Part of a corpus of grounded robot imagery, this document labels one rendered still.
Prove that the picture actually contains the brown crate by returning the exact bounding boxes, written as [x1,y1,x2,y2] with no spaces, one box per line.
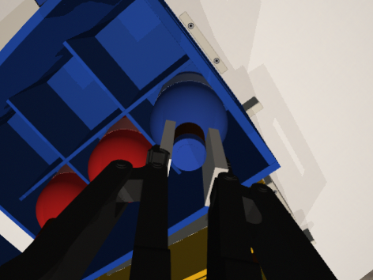
[94,214,208,280]

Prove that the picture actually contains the beige paper pick list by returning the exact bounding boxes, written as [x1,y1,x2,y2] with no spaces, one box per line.
[0,0,46,50]

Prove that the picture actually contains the dark blue crate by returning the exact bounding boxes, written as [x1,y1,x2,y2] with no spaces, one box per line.
[0,0,281,280]

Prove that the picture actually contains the blue bottle with grey label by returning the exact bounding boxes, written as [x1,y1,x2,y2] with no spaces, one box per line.
[149,71,228,171]

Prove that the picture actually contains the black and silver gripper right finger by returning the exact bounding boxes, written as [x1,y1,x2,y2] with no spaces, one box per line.
[202,128,337,280]

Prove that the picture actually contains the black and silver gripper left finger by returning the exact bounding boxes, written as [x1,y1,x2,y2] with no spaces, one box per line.
[0,120,176,280]

